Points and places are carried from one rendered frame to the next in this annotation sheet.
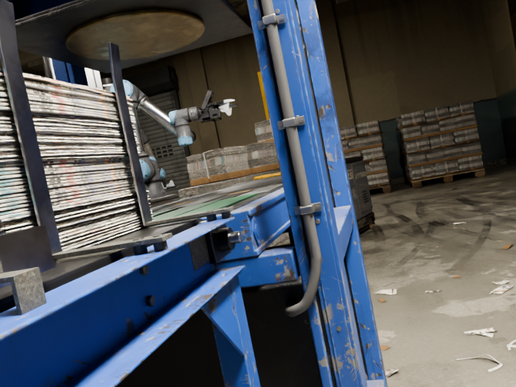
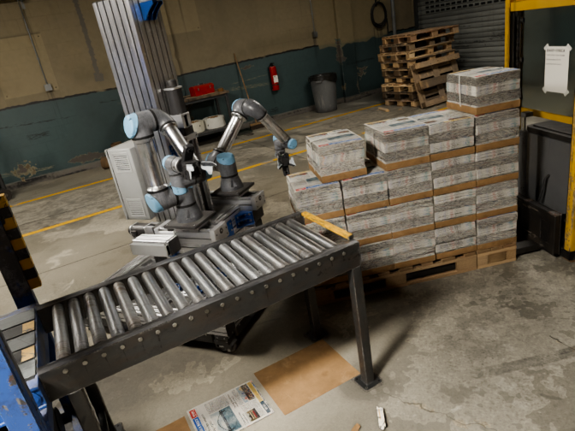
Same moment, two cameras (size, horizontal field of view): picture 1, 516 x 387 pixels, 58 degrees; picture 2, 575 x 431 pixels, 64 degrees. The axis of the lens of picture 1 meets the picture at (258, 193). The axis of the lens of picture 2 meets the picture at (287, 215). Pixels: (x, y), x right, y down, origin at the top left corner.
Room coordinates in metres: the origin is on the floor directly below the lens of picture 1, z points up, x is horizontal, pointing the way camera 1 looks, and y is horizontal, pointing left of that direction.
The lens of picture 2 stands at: (1.48, -1.68, 1.72)
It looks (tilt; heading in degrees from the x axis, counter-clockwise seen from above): 22 degrees down; 50
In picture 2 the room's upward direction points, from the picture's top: 10 degrees counter-clockwise
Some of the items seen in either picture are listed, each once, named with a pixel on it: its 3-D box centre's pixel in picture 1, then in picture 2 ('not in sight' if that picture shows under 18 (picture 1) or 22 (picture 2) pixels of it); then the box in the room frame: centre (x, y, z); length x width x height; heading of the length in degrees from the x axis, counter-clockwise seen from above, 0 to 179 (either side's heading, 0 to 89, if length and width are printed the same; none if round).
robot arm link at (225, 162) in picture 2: not in sight; (226, 163); (3.10, 0.78, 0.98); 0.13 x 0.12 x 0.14; 85
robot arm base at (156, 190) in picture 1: (151, 190); (187, 209); (2.64, 0.59, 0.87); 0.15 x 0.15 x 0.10
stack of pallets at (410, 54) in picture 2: not in sight; (418, 66); (9.74, 3.44, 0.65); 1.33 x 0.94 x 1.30; 169
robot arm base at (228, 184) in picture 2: not in sight; (230, 180); (3.10, 0.78, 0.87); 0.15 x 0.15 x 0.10
